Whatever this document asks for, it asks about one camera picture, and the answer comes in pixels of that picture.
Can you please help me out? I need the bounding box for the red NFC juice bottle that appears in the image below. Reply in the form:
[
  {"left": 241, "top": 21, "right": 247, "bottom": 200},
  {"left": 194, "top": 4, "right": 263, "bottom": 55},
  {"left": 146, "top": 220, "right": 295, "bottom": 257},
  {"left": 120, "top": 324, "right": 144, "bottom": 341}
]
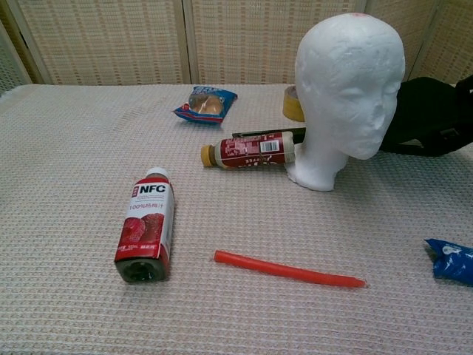
[{"left": 113, "top": 166, "right": 176, "bottom": 285}]

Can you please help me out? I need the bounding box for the blue bread snack packet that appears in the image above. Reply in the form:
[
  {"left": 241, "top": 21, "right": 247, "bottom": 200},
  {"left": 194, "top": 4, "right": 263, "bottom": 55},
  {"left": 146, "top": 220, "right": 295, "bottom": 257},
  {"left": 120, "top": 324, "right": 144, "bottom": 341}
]
[{"left": 172, "top": 85, "right": 238, "bottom": 125}]

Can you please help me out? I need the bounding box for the bamboo folding screen panel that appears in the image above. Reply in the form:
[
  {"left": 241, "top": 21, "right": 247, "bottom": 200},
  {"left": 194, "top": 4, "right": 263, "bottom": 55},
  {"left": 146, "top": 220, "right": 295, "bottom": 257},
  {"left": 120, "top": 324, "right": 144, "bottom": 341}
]
[
  {"left": 408, "top": 0, "right": 473, "bottom": 88},
  {"left": 364, "top": 0, "right": 443, "bottom": 81},
  {"left": 183, "top": 0, "right": 369, "bottom": 86},
  {"left": 0, "top": 0, "right": 44, "bottom": 93},
  {"left": 7, "top": 0, "right": 191, "bottom": 87}
]

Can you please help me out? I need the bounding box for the yellow tape roll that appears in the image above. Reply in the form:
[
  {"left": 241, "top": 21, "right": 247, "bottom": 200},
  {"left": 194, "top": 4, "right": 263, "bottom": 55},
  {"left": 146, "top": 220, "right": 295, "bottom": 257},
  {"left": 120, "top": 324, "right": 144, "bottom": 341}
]
[{"left": 282, "top": 84, "right": 306, "bottom": 123}]

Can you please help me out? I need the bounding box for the white foam mannequin head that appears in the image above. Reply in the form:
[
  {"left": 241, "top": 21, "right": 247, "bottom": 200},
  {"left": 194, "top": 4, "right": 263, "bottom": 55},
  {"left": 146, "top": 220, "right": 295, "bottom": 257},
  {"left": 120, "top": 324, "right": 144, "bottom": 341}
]
[{"left": 284, "top": 12, "right": 406, "bottom": 192}]

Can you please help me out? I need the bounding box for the black pen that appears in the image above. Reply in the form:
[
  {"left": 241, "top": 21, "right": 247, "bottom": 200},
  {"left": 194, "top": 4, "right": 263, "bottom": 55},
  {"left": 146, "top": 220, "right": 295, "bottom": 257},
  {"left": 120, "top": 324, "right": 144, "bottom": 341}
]
[{"left": 231, "top": 127, "right": 307, "bottom": 138}]

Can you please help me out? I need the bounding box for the blue crumpled snack bag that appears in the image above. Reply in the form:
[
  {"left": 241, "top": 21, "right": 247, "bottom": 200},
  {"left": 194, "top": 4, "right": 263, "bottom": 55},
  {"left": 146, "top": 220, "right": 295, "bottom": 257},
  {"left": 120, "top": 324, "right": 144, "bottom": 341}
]
[{"left": 423, "top": 238, "right": 473, "bottom": 286}]

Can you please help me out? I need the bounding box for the milk tea bottle yellow cap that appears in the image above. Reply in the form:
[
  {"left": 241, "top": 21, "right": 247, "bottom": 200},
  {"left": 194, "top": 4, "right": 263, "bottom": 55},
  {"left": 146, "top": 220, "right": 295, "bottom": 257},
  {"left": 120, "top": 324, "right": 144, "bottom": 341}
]
[{"left": 200, "top": 129, "right": 304, "bottom": 170}]

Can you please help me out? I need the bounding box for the red candle stick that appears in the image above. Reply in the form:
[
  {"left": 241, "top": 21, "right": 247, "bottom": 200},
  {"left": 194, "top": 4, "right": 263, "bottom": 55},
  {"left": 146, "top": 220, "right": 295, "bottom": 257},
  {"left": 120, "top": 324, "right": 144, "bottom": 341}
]
[{"left": 214, "top": 249, "right": 368, "bottom": 290}]

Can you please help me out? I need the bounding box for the beige woven tablecloth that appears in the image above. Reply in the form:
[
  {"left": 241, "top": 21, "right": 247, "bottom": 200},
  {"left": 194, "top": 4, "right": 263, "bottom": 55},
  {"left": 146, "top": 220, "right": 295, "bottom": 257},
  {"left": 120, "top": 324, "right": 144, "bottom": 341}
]
[{"left": 0, "top": 83, "right": 473, "bottom": 355}]

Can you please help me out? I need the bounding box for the black baseball cap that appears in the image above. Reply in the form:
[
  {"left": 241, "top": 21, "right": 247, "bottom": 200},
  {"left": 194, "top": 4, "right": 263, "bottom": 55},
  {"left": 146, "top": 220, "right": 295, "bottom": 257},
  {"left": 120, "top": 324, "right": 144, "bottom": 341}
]
[{"left": 378, "top": 76, "right": 473, "bottom": 158}]

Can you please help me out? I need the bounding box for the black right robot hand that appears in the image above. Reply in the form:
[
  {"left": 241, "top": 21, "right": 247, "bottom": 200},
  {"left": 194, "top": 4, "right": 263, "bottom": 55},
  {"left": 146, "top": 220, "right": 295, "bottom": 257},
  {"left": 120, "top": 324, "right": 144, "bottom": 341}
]
[{"left": 455, "top": 76, "right": 473, "bottom": 112}]

